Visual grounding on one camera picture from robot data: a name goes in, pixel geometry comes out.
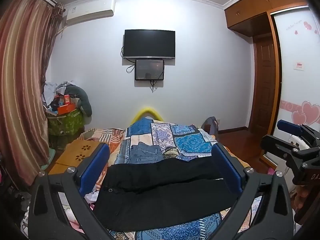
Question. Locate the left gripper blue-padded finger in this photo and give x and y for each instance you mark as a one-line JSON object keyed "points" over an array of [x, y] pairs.
{"points": [[289, 127]]}

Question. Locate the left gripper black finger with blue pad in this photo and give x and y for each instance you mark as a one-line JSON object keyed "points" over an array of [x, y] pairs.
{"points": [[273, 218], [48, 219]]}

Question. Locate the black pants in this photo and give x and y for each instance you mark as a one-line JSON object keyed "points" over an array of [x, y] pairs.
{"points": [[138, 197]]}

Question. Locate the white crumpled cloth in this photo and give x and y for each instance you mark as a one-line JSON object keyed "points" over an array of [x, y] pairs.
{"points": [[91, 197]]}

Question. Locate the brown wooden door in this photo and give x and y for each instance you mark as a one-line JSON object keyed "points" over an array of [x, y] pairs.
{"points": [[264, 85]]}

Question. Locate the wooden lap desk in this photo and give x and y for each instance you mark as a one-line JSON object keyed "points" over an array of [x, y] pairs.
{"points": [[73, 155]]}

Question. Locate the grey backpack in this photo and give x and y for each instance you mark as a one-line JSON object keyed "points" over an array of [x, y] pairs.
{"points": [[211, 126]]}

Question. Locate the green patterned storage box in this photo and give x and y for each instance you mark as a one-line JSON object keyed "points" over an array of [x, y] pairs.
{"points": [[67, 124]]}

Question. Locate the orange striped pillow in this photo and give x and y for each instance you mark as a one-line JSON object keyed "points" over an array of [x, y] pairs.
{"points": [[113, 137]]}

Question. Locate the orange red box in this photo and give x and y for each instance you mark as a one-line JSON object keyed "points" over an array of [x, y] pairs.
{"points": [[65, 109]]}

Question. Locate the folded blue jeans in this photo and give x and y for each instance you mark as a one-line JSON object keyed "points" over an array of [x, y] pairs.
{"points": [[144, 154]]}

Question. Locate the blue patchwork bedspread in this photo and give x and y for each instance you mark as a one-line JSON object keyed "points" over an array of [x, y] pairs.
{"points": [[167, 140]]}

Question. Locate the wooden wardrobe with white door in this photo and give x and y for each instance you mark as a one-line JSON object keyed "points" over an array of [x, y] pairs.
{"points": [[294, 28]]}

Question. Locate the grey plush toy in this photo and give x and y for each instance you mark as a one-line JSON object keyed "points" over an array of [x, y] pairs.
{"points": [[77, 92]]}

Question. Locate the yellow headboard cushion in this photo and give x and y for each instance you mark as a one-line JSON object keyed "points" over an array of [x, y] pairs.
{"points": [[147, 111]]}

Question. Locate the striped brown curtain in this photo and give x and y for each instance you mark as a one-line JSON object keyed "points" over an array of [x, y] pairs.
{"points": [[28, 32]]}

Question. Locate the white air conditioner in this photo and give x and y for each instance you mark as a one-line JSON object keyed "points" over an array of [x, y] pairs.
{"points": [[88, 11]]}

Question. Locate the small black wall screen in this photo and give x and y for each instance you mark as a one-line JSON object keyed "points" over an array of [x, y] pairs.
{"points": [[149, 70]]}

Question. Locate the black wall television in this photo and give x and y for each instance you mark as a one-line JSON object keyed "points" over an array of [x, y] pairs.
{"points": [[149, 44]]}

